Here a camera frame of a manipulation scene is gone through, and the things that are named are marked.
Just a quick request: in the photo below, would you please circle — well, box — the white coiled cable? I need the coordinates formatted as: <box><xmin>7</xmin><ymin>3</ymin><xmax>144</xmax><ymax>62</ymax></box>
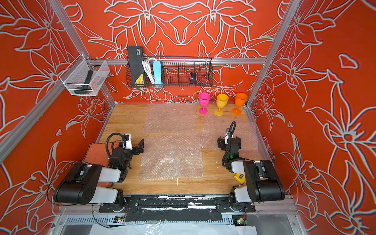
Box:
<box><xmin>141</xmin><ymin>57</ymin><xmax>158</xmax><ymax>84</ymax></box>

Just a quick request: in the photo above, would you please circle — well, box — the light blue power bank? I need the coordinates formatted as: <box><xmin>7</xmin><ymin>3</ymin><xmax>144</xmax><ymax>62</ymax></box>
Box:
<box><xmin>153</xmin><ymin>61</ymin><xmax>162</xmax><ymax>87</ymax></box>

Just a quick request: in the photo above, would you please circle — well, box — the orange plastic wine glass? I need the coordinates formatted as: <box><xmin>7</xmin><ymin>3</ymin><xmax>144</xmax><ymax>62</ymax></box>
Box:
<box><xmin>232</xmin><ymin>93</ymin><xmax>248</xmax><ymax>116</ymax></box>

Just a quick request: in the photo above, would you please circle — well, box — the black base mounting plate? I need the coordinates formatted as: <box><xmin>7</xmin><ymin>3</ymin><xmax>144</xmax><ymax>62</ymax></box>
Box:
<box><xmin>99</xmin><ymin>194</ymin><xmax>256</xmax><ymax>213</ymax></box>

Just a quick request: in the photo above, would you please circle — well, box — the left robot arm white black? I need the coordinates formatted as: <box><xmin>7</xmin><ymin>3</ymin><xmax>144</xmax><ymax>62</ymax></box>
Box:
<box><xmin>52</xmin><ymin>139</ymin><xmax>145</xmax><ymax>211</ymax></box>

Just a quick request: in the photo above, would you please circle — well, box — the yellow plastic wine glass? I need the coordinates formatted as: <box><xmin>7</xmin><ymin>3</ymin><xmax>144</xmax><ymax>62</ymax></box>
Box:
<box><xmin>214</xmin><ymin>94</ymin><xmax>229</xmax><ymax>116</ymax></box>

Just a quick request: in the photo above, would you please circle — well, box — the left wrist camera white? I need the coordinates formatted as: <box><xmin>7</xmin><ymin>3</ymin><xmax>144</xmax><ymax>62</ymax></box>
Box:
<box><xmin>122</xmin><ymin>134</ymin><xmax>133</xmax><ymax>150</ymax></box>

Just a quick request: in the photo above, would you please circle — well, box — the bubble wrap sheet clear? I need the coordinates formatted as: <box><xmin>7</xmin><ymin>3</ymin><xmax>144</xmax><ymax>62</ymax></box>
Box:
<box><xmin>200</xmin><ymin>116</ymin><xmax>258</xmax><ymax>156</ymax></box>

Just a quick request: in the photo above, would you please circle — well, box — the pink plastic wine glass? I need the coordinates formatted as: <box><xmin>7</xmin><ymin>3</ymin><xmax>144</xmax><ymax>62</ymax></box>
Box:
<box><xmin>199</xmin><ymin>92</ymin><xmax>210</xmax><ymax>115</ymax></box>

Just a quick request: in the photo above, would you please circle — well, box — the clear acrylic wall bin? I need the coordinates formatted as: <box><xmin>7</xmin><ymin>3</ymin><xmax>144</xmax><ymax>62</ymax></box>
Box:
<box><xmin>59</xmin><ymin>55</ymin><xmax>110</xmax><ymax>97</ymax></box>

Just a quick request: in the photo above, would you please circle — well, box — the black wire wall basket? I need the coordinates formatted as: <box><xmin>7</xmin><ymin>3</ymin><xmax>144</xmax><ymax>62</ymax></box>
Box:
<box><xmin>125</xmin><ymin>56</ymin><xmax>214</xmax><ymax>88</ymax></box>

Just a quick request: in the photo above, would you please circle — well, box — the black box in basket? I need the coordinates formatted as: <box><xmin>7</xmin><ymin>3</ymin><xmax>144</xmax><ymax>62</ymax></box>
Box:
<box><xmin>127</xmin><ymin>46</ymin><xmax>145</xmax><ymax>87</ymax></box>

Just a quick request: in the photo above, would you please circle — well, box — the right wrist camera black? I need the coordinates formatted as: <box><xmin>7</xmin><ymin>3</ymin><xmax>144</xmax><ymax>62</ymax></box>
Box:
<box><xmin>225</xmin><ymin>127</ymin><xmax>235</xmax><ymax>144</ymax></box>

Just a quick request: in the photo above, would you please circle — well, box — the small dark object in basket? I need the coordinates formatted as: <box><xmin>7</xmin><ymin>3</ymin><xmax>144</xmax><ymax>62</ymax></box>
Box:
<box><xmin>189</xmin><ymin>72</ymin><xmax>196</xmax><ymax>84</ymax></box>

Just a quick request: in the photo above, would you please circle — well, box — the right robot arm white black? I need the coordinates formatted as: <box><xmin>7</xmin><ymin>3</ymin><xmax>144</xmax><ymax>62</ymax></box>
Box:
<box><xmin>217</xmin><ymin>136</ymin><xmax>286</xmax><ymax>204</ymax></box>

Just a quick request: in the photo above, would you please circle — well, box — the dark green tool in bin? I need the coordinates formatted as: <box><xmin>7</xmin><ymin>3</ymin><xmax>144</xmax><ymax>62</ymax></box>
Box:
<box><xmin>74</xmin><ymin>70</ymin><xmax>93</xmax><ymax>95</ymax></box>

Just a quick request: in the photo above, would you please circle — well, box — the yellow tape measure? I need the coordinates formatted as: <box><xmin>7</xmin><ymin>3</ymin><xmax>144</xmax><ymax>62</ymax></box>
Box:
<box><xmin>234</xmin><ymin>173</ymin><xmax>245</xmax><ymax>185</ymax></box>

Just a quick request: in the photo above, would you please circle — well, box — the orange plastic tool case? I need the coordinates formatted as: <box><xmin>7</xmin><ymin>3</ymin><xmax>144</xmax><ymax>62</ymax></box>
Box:
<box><xmin>84</xmin><ymin>143</ymin><xmax>109</xmax><ymax>167</ymax></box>

